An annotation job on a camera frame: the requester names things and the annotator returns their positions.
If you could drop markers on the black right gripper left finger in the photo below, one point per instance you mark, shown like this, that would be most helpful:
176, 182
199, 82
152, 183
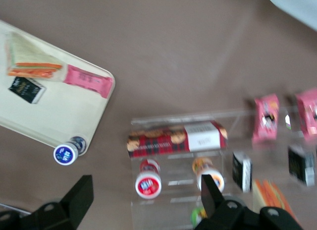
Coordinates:
74, 200

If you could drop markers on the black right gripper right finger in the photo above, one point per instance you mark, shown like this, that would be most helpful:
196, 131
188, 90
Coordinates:
210, 200

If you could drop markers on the triangle sandwich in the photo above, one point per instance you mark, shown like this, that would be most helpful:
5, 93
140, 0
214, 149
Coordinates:
270, 195
29, 56

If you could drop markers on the cream plastic tray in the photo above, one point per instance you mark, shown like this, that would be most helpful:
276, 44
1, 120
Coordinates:
62, 111

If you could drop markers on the green-lid yogurt cup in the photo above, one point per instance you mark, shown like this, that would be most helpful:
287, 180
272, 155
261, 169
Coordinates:
198, 215

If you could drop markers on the orange yogurt cup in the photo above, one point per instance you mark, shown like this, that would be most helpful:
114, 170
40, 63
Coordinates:
213, 168

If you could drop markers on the clear acrylic stepped stand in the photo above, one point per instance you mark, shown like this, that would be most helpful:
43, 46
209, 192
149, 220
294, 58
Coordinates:
178, 180

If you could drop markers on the small black snack box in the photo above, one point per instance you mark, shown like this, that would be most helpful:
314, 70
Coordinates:
241, 171
26, 90
301, 165

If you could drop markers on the blue-lid yogurt cup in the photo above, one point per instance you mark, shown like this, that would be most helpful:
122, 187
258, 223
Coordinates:
65, 154

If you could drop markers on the red-lid yogurt cup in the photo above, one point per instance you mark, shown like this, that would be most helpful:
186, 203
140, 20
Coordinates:
148, 185

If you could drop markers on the red plaid cookie box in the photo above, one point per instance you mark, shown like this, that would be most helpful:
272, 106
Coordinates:
161, 142

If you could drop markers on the pink cartoon snack packet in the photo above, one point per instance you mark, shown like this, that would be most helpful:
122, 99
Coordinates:
266, 118
308, 113

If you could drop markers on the small white price tag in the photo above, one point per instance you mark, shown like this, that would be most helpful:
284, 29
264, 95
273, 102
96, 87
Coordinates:
287, 121

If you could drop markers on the pink snack bar packet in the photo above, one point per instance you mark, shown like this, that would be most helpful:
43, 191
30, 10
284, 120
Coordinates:
86, 80

